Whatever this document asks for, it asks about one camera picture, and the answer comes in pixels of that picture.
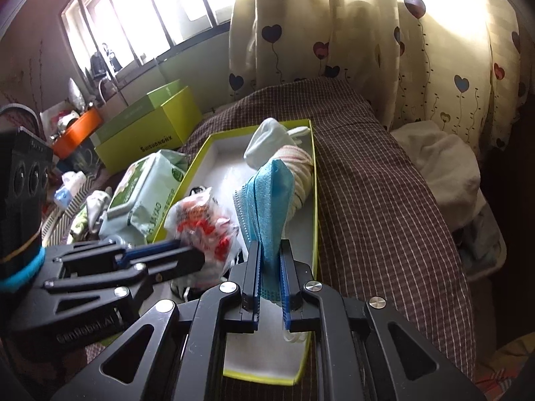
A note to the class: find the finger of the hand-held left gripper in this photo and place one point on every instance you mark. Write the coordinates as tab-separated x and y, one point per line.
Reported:
150	249
179	265

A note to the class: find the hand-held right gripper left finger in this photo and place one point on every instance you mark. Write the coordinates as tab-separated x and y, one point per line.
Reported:
255	284

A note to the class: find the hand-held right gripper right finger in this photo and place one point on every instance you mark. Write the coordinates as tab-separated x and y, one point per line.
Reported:
286	284

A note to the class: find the red white plastic packet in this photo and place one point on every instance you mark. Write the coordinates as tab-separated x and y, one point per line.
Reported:
200	225

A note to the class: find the light green cloth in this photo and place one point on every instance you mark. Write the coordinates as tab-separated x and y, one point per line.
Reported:
78	224

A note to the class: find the blue face mask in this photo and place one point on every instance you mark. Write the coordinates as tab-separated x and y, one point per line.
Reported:
267	200

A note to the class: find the shallow lime cardboard tray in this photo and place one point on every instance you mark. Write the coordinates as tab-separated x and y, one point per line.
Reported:
221	167

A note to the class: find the beige ribbed sock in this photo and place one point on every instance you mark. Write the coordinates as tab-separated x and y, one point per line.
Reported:
301	175

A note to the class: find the white sock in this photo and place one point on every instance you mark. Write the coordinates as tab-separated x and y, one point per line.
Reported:
267	142

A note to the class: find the white blue tissue pack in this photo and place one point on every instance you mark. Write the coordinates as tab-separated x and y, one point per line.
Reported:
69	188

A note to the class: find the wet wipes pack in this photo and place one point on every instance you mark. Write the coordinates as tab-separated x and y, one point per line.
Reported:
142	192

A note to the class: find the green white striped box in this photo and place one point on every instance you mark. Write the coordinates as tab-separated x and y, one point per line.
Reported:
81	202

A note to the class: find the white folded cloth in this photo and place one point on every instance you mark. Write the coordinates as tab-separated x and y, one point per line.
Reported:
98	209

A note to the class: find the white plastic bag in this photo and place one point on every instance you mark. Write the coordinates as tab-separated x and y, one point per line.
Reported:
54	115

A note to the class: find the orange plastic tray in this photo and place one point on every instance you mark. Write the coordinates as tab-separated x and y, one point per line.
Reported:
79	129

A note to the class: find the lime cardboard box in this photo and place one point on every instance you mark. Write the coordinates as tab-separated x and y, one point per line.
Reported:
167	129

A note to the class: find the pale green cardboard insert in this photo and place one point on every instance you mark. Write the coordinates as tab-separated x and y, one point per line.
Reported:
138	110

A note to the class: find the black device on windowsill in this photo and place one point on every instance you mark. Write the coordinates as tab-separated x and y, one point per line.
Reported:
102	60

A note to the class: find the white quilt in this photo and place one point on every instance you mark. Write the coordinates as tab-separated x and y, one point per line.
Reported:
439	167

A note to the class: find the colourful printed bedsheet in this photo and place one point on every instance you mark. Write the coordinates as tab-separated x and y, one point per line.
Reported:
501	367

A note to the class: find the cream heart print curtain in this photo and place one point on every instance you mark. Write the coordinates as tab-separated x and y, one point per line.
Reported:
355	50

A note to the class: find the window frame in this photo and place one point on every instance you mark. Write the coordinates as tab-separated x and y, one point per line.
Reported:
179	39

